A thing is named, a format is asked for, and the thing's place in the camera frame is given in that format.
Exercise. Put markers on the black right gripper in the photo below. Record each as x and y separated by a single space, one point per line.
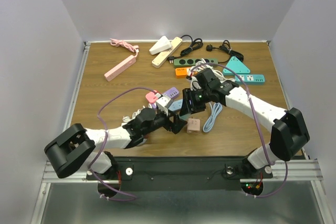
187 108

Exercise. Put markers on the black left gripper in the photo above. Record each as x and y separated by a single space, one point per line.
174 126

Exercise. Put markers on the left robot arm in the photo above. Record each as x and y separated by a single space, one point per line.
121 137

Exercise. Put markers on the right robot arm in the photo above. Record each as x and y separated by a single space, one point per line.
288 130

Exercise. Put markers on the pink plug adapter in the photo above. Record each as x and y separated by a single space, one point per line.
152 97

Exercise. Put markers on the light blue power strip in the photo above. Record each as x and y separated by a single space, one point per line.
176 105

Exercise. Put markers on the pink cube socket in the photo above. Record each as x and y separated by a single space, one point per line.
193 125

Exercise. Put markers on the purple power strip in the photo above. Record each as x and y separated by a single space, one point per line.
172 93

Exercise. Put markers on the orange power strip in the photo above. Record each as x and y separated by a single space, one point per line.
181 72

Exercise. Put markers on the green power strip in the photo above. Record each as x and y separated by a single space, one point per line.
189 62

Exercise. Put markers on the teal triangular socket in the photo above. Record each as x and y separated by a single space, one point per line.
237 66

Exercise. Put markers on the beige power strip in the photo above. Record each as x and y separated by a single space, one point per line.
161 58

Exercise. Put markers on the white triangular socket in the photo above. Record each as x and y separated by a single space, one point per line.
161 45

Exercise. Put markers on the teal rectangular power strip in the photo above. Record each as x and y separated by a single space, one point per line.
250 79

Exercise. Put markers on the pink power strip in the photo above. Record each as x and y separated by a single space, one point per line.
119 68

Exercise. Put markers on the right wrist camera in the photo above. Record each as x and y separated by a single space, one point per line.
194 84

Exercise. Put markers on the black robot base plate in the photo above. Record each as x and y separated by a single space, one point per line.
182 173

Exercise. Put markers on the aluminium frame rail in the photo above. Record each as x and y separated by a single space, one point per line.
67 103

